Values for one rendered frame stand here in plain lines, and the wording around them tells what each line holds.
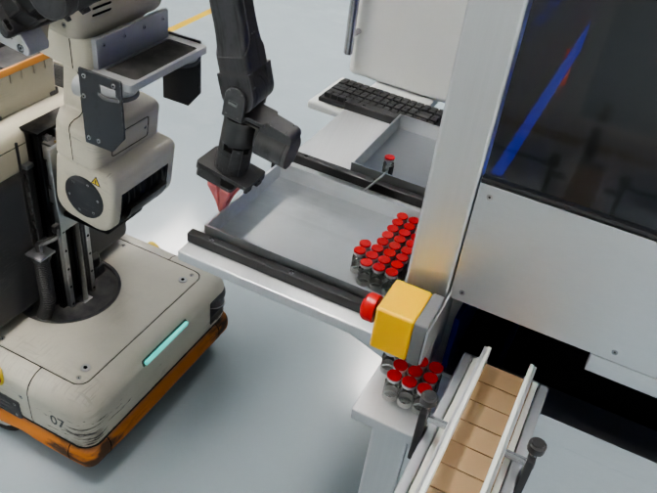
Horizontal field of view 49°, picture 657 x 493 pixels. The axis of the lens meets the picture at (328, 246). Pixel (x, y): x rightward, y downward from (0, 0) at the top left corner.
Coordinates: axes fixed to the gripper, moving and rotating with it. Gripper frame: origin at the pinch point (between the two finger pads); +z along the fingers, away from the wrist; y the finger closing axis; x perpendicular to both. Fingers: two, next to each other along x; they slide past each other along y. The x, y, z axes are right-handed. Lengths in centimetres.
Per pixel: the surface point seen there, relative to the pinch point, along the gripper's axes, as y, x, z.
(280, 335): 0, 61, 93
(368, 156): 13.1, 35.7, 0.0
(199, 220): -55, 98, 103
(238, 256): 8.7, -8.5, 0.4
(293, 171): 4.1, 19.1, 0.2
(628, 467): 75, -13, -7
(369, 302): 33.4, -19.7, -15.9
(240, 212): 1.7, 4.0, 2.9
